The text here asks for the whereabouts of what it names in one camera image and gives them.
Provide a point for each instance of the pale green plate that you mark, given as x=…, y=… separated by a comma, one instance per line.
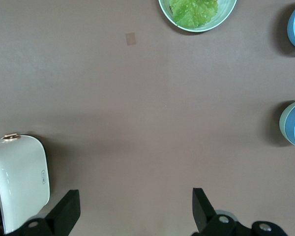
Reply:
x=226, y=14

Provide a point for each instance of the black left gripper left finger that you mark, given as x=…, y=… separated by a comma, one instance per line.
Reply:
x=64, y=216

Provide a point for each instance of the cream white toaster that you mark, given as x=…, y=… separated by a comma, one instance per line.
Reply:
x=17, y=172

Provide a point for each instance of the brown tape patch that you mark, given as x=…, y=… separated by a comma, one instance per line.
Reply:
x=130, y=38

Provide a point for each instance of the green lettuce leaf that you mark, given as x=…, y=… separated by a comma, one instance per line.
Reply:
x=194, y=12

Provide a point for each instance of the green bowl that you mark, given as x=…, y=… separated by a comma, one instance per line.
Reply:
x=283, y=123

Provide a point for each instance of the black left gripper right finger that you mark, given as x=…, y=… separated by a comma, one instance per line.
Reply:
x=204, y=216

